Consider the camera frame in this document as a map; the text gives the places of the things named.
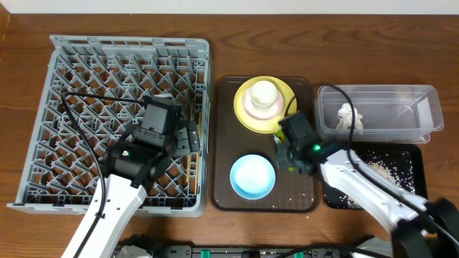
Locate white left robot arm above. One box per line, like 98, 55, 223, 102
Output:
63, 93, 200, 257

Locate black waste tray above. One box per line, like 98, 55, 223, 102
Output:
322, 142, 428, 211

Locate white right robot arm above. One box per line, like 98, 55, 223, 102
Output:
276, 112, 458, 257

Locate clear plastic waste bin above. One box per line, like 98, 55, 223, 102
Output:
315, 85, 444, 143

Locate wooden chopstick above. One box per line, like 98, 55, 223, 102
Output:
194, 113, 202, 195
186, 103, 194, 186

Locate light blue bowl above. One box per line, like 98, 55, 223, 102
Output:
229, 154, 276, 200

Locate rice and food scraps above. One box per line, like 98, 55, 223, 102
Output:
356, 150, 416, 194

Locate yellow orange snack wrapper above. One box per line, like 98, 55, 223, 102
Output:
273, 130, 286, 143

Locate yellow plate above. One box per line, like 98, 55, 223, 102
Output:
234, 76, 297, 134

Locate grey plastic dish rack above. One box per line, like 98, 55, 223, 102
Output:
9, 35, 212, 217

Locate black rail with green clips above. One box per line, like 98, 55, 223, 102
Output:
111, 234, 357, 258

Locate brown plastic serving tray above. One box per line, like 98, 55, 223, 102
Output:
209, 76, 320, 213

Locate white cup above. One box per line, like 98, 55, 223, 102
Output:
250, 80, 278, 108

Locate white napkin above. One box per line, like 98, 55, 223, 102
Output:
336, 103, 363, 130

